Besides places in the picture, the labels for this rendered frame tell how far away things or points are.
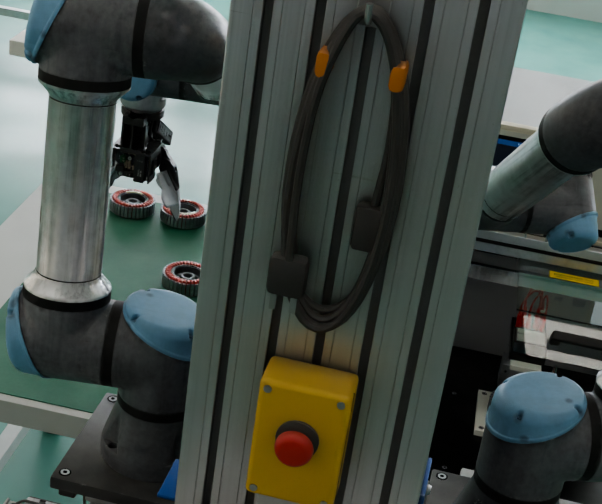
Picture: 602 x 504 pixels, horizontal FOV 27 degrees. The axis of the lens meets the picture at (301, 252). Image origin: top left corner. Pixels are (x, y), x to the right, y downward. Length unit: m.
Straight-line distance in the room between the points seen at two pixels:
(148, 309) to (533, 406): 0.51
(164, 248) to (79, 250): 1.34
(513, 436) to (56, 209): 0.64
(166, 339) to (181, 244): 1.37
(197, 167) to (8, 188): 0.83
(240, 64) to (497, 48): 0.22
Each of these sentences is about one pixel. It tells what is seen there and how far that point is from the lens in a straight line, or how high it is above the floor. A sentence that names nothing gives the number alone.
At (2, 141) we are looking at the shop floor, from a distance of 5.44.
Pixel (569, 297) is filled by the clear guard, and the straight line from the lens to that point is 2.35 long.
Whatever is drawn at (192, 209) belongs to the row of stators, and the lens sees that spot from 3.12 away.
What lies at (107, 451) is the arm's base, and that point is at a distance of 1.75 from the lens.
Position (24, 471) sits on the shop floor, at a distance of 3.46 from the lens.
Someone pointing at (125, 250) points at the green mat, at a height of 0.75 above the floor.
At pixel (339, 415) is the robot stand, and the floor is 1.44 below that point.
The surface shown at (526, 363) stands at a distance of 2.48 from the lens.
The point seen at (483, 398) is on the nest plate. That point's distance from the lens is 2.52.
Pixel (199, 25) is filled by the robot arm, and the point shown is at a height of 1.65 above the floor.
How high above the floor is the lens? 2.09
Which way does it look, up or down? 26 degrees down
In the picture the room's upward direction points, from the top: 9 degrees clockwise
